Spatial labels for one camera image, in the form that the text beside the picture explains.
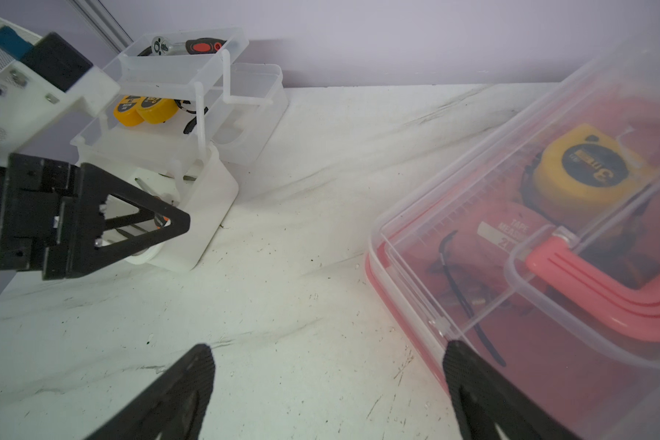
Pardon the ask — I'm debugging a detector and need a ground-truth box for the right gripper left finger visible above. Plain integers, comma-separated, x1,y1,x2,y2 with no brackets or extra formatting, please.
88,344,216,439

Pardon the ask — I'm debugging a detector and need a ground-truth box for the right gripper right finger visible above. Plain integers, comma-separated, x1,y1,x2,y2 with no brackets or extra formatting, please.
443,341,577,440

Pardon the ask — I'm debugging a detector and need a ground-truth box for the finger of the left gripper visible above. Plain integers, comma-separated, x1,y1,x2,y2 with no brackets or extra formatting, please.
42,163,191,281

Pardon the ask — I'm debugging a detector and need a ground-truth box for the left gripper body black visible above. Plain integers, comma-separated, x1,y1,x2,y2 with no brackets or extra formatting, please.
0,154,81,271

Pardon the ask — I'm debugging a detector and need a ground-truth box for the pink toolbox clear lid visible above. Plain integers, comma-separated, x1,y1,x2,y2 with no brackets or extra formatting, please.
366,25,660,439

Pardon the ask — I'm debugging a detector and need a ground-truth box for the white toolbox clear lid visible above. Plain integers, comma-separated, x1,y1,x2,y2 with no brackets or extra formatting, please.
73,27,288,272

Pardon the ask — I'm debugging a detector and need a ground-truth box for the yellow tape measure left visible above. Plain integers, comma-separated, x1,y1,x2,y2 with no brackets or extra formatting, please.
113,95,144,128

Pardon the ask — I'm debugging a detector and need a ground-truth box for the yellow tape measure pink box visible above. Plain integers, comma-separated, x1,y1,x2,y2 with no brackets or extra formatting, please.
528,124,656,228

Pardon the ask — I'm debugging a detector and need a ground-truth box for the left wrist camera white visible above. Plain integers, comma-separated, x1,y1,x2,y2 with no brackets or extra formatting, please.
0,25,121,167

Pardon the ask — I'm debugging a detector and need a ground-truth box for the ratchet wrench red handle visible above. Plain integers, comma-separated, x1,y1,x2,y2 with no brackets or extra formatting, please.
139,36,227,57

